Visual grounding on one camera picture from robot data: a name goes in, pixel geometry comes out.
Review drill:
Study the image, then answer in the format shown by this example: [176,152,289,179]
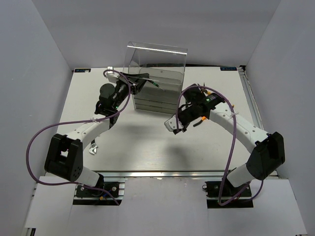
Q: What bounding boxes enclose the clear hinged cabinet lid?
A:
[123,42,188,85]

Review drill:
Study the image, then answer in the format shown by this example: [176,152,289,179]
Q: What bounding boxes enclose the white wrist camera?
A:
[164,115,184,133]
[105,66,120,83]

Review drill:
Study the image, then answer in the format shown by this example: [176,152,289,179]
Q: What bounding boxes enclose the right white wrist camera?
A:
[164,115,184,133]

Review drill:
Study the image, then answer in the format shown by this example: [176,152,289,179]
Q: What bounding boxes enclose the orange handled pliers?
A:
[193,116,207,127]

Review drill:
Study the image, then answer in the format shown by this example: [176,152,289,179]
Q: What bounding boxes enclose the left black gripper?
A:
[112,72,149,110]

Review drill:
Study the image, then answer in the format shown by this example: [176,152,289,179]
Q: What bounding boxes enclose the left blue label sticker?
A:
[73,68,91,73]

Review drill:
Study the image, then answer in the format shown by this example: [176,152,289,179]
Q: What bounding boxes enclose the clear plastic drawer cabinet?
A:
[126,41,188,115]

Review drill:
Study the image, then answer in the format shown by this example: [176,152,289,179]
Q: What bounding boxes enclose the right blue label sticker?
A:
[220,66,238,71]

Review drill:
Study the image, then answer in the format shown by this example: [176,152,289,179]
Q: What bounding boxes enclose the right aluminium rail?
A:
[237,66,285,180]

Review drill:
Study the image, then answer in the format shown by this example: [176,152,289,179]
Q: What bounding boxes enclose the green black screwdriver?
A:
[146,79,164,91]

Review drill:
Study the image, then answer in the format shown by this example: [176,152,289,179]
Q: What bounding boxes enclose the silver adjustable wrench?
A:
[89,139,98,155]

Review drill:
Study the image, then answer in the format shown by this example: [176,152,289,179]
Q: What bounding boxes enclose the blue label sticker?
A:
[220,66,238,71]
[73,68,91,73]

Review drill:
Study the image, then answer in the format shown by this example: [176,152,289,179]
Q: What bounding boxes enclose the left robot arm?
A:
[44,69,150,196]

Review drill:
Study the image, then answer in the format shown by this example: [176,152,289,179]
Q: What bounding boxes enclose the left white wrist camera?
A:
[105,66,120,83]

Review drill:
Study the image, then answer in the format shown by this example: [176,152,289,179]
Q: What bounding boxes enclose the aluminium rail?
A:
[237,66,285,180]
[99,171,224,177]

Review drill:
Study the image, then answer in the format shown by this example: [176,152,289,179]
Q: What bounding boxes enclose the front aluminium rail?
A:
[99,171,224,177]

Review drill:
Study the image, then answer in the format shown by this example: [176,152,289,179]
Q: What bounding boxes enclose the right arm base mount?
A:
[202,181,253,209]

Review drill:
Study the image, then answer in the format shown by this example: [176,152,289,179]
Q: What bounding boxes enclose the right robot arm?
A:
[164,84,285,196]

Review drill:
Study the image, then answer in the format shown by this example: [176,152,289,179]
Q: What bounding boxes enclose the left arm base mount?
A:
[73,181,125,206]

